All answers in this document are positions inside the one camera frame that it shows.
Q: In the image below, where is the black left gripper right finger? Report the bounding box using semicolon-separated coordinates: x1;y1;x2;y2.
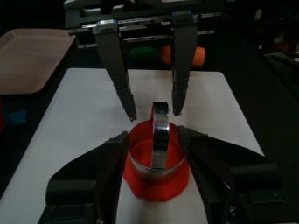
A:
177;125;291;224

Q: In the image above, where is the green round toy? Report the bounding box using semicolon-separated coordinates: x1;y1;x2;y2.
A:
127;46;162;64

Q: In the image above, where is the pink plastic tray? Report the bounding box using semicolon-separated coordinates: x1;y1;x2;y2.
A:
0;28;78;95

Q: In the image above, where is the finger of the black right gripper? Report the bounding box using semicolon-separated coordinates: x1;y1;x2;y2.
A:
170;11;199;117
93;19;138;123

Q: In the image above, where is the red flat dough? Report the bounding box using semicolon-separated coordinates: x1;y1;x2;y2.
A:
122;120;193;202

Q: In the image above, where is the blue tape piece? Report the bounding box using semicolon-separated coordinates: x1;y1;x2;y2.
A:
4;108;28;126

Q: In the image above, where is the round metal dough cutter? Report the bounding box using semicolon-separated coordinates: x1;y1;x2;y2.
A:
127;101;189;186

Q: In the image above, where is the white cutting board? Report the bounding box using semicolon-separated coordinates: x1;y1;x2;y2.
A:
0;67;267;224

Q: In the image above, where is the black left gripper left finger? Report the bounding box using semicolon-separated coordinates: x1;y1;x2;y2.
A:
38;130;131;224

